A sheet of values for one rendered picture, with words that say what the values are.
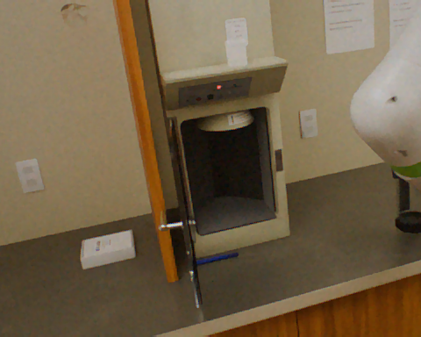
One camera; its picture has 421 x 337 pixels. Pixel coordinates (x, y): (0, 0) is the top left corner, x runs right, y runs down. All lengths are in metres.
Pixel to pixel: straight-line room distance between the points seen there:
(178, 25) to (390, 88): 0.71
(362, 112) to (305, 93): 1.16
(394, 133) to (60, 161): 1.31
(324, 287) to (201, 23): 0.76
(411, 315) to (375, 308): 0.13
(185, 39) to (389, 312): 0.96
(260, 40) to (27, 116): 0.85
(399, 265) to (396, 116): 0.73
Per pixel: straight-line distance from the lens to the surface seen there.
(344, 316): 1.43
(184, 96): 1.25
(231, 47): 1.25
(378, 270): 1.37
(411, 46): 0.78
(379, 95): 0.74
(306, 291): 1.30
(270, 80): 1.29
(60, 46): 1.73
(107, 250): 1.57
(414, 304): 1.54
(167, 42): 1.29
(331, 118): 1.96
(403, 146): 0.77
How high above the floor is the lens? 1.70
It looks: 18 degrees down
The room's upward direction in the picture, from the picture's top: 6 degrees counter-clockwise
